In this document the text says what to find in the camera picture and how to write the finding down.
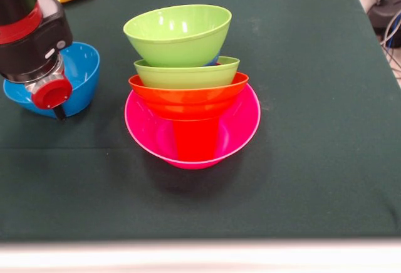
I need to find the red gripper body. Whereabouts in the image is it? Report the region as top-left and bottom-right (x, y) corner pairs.
(31, 78), (74, 111)

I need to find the light blue bowl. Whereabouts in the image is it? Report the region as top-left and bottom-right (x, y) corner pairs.
(3, 41), (102, 119)

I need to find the orange bowl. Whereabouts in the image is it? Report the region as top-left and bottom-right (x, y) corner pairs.
(128, 71), (250, 121)

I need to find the green bowl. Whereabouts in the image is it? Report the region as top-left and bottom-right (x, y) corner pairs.
(133, 56), (241, 90)
(122, 4), (233, 68)

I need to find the red cup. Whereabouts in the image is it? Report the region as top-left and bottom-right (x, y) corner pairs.
(171, 118), (222, 162)

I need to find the dark blue bowl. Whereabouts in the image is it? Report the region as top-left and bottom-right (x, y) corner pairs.
(204, 53), (221, 67)

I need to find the dark green tablecloth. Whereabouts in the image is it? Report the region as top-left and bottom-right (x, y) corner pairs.
(0, 0), (401, 242)

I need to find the large pink bowl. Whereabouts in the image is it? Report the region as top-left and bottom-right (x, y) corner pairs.
(123, 81), (262, 170)

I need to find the tangle of cables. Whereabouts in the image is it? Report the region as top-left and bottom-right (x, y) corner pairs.
(380, 13), (401, 81)

